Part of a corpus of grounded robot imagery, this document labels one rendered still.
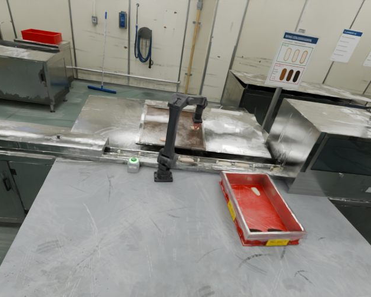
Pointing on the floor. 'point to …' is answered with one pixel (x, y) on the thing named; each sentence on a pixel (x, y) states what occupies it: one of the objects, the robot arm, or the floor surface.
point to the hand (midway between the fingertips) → (195, 126)
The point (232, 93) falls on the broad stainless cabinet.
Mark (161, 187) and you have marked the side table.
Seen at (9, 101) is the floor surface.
